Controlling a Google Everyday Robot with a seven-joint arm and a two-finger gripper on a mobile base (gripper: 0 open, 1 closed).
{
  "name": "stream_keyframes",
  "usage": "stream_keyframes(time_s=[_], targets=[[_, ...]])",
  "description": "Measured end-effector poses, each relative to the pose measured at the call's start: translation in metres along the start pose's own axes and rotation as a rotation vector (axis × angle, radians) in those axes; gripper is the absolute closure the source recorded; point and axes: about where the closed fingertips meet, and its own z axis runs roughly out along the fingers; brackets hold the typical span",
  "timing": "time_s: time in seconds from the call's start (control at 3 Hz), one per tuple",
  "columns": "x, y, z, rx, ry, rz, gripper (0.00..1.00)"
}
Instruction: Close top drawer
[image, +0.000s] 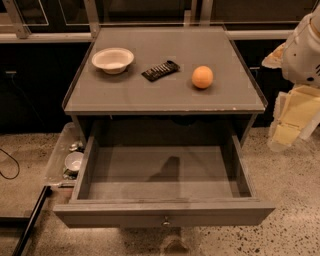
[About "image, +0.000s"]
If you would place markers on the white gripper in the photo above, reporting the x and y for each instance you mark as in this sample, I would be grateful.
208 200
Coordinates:
302 59

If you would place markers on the grey top drawer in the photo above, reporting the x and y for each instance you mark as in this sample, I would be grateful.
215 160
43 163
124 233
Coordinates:
157 173

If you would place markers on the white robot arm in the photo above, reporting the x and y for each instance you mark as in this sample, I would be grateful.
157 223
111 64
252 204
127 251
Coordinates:
296 113

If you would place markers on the grey drawer cabinet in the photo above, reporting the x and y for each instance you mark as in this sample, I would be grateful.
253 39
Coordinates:
233 90

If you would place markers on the orange fruit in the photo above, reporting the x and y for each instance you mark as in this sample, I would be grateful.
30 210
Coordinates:
202 77

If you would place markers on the black chip bag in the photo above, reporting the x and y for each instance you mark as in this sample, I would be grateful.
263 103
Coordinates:
160 71

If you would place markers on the white paper bowl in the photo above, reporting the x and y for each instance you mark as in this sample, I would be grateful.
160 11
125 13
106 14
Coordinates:
113 60

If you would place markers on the small white cup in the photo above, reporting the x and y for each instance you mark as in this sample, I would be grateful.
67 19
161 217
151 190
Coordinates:
73 161

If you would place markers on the clear plastic bin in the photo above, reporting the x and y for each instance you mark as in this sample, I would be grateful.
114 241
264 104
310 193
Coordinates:
56 174

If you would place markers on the metal railing frame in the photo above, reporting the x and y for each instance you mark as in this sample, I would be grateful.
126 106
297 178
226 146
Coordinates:
82 20

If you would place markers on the black floor rail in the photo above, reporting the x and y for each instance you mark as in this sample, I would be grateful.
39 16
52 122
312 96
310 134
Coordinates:
25 225

